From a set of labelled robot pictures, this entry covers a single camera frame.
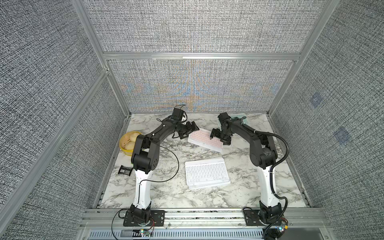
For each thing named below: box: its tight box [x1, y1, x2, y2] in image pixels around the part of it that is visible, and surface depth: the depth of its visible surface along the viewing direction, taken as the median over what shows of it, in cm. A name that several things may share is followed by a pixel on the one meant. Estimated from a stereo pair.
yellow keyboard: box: [187, 179, 231, 190], surface depth 85 cm
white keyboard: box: [184, 157, 231, 190], surface depth 87 cm
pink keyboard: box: [187, 128, 224, 153], surface depth 101 cm
